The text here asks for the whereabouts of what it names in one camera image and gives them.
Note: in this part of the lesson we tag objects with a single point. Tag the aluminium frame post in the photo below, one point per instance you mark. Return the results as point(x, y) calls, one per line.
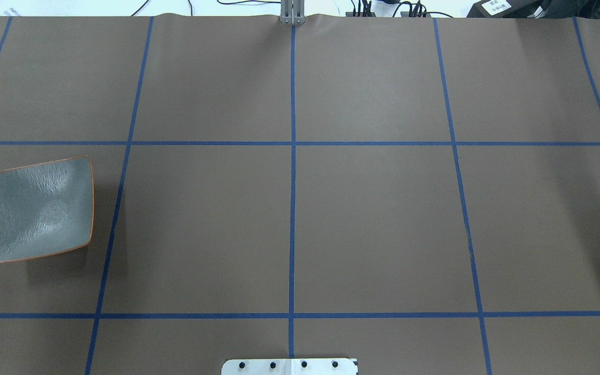
point(292, 12)

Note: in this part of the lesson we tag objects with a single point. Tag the brown paper table mat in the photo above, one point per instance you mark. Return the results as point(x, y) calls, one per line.
point(421, 195)

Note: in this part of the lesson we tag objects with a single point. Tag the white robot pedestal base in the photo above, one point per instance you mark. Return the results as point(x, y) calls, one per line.
point(291, 366)

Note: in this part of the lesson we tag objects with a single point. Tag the grey square plate orange rim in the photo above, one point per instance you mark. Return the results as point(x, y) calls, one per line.
point(46, 209)

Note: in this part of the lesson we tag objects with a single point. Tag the black power supply box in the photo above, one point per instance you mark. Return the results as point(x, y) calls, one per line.
point(508, 9)

